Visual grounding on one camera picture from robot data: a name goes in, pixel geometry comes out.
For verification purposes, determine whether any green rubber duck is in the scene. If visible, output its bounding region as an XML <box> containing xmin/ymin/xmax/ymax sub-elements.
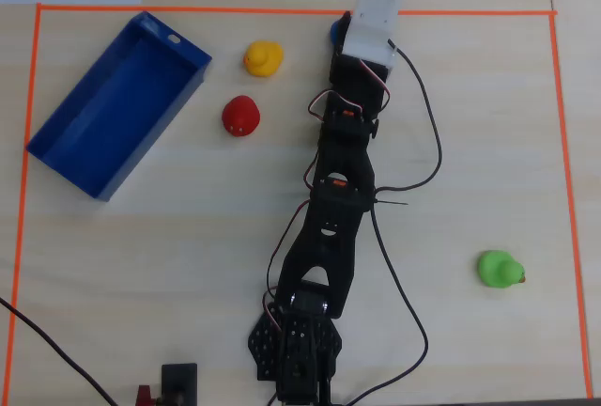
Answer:
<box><xmin>476</xmin><ymin>249</ymin><xmax>528</xmax><ymax>290</ymax></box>

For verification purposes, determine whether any red rubber duck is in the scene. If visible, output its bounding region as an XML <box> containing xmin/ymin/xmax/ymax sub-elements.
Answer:
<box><xmin>221</xmin><ymin>94</ymin><xmax>261</xmax><ymax>137</ymax></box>

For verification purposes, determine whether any thick black cable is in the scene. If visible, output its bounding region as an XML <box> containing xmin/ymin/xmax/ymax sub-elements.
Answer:
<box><xmin>0</xmin><ymin>296</ymin><xmax>119</xmax><ymax>406</ymax></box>

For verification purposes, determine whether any blue plastic box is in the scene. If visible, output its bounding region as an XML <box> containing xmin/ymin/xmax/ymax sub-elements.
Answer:
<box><xmin>25</xmin><ymin>10</ymin><xmax>213</xmax><ymax>203</ymax></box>

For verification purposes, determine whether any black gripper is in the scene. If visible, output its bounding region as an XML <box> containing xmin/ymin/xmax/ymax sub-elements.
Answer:
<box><xmin>328</xmin><ymin>10</ymin><xmax>393</xmax><ymax>119</ymax></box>

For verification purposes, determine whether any long orange tape strip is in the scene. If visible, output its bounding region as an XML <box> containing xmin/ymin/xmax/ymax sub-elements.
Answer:
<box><xmin>36</xmin><ymin>3</ymin><xmax>559</xmax><ymax>18</ymax></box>

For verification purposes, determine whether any black zip tie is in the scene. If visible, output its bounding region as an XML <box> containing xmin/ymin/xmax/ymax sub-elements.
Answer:
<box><xmin>374</xmin><ymin>195</ymin><xmax>409</xmax><ymax>212</ymax></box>

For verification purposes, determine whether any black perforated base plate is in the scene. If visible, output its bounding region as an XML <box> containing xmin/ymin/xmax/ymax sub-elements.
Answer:
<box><xmin>247</xmin><ymin>307</ymin><xmax>345</xmax><ymax>383</ymax></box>

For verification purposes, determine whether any long black camera cable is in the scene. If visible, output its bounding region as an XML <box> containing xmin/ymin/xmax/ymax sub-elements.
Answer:
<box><xmin>341</xmin><ymin>38</ymin><xmax>444</xmax><ymax>405</ymax></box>

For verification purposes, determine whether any yellow rubber duck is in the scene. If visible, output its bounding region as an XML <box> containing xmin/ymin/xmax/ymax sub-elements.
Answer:
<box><xmin>242</xmin><ymin>39</ymin><xmax>285</xmax><ymax>79</ymax></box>

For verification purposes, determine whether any black table clamp block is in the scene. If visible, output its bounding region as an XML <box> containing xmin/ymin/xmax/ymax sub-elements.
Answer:
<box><xmin>160</xmin><ymin>362</ymin><xmax>199</xmax><ymax>406</ymax></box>

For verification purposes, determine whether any red white servo wire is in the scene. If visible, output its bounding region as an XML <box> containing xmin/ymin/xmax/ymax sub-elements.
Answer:
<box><xmin>307</xmin><ymin>58</ymin><xmax>393</xmax><ymax>121</ymax></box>

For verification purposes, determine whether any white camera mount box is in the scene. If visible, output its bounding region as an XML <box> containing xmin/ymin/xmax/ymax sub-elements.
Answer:
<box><xmin>339</xmin><ymin>0</ymin><xmax>406</xmax><ymax>73</ymax></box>

